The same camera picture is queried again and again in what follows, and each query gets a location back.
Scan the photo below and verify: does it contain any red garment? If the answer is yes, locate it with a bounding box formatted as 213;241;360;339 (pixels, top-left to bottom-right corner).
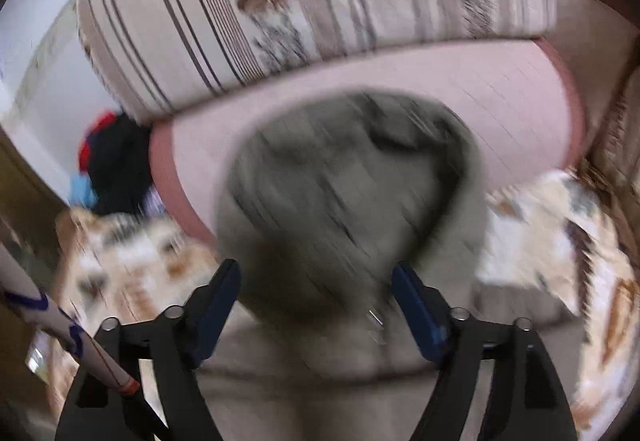
77;112;120;172

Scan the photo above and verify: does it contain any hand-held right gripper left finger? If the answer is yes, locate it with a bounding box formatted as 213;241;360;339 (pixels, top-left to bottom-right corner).
54;259;243;441

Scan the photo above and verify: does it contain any leaf print plush blanket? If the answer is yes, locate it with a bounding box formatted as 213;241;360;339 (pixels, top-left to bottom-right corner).
50;168;638;441

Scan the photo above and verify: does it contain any light blue cloth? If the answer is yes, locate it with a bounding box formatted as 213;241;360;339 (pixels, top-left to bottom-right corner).
69;172;99;208

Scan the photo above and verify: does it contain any black garment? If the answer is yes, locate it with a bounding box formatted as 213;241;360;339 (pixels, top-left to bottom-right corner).
87;115;157;218

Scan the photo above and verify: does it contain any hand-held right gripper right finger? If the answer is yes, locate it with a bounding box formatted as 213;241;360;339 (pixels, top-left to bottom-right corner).
391;263;578;441

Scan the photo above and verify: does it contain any olive grey quilted jacket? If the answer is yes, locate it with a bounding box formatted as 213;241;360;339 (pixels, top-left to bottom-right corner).
197;88;588;441

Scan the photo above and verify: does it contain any pink quilted cushion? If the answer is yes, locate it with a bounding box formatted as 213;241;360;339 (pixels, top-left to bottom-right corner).
149;37;587;244

